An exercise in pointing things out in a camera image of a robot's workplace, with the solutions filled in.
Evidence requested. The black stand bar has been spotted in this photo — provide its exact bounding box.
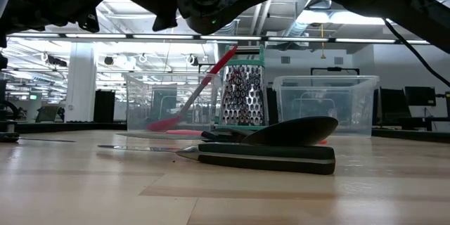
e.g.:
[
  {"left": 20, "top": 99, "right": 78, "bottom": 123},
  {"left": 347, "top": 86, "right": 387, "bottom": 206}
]
[{"left": 310, "top": 66, "right": 361, "bottom": 77}]

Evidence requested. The long ceiling light bar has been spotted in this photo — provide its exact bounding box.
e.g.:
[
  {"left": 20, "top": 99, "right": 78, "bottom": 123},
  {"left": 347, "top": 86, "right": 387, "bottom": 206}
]
[{"left": 6, "top": 32, "right": 433, "bottom": 46}]

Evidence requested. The black aluminium table frame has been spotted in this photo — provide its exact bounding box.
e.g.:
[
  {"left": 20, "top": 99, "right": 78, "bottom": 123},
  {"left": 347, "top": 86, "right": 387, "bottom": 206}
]
[{"left": 0, "top": 122, "right": 450, "bottom": 145}]

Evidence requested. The teal utensil holder cup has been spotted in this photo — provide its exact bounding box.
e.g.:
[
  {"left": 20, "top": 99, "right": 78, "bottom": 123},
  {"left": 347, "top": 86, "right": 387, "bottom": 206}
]
[{"left": 214, "top": 44, "right": 270, "bottom": 131}]

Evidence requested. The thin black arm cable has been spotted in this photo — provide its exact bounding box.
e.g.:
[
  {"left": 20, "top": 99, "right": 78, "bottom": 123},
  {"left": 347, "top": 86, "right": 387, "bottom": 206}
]
[{"left": 383, "top": 18, "right": 450, "bottom": 88}]

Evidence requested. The yellow hanging cord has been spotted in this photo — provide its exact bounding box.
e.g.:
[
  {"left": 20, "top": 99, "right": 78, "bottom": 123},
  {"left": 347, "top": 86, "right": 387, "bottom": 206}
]
[{"left": 318, "top": 23, "right": 327, "bottom": 60}]

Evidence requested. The black-handled kitchen knife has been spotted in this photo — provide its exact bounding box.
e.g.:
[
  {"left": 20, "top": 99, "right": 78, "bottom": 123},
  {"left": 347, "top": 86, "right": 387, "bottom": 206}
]
[
  {"left": 0, "top": 131, "right": 77, "bottom": 144},
  {"left": 200, "top": 129, "right": 247, "bottom": 144},
  {"left": 97, "top": 142, "right": 337, "bottom": 176}
]

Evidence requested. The pink silicone spatula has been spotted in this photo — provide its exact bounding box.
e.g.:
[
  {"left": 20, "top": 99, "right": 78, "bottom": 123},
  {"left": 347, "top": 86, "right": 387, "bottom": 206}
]
[{"left": 164, "top": 129, "right": 205, "bottom": 136}]

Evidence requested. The black cabinet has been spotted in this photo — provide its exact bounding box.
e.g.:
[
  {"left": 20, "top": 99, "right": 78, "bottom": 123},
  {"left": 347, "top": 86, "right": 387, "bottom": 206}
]
[{"left": 93, "top": 89, "right": 116, "bottom": 124}]

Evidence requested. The black serving spoon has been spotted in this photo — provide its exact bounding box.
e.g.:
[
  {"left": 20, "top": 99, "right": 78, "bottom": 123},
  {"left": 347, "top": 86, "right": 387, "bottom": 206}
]
[{"left": 224, "top": 115, "right": 339, "bottom": 147}]

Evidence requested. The white pillar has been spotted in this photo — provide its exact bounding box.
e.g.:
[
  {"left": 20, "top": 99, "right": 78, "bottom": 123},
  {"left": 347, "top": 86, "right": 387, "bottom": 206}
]
[{"left": 64, "top": 41, "right": 98, "bottom": 123}]

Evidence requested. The black background monitor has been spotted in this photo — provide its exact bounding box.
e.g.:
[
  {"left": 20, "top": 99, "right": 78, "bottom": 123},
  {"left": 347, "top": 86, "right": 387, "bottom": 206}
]
[{"left": 404, "top": 86, "right": 437, "bottom": 108}]

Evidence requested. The red silicone spatula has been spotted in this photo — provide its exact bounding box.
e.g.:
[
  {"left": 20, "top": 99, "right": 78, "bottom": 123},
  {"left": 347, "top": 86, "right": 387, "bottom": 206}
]
[{"left": 146, "top": 44, "right": 239, "bottom": 133}]

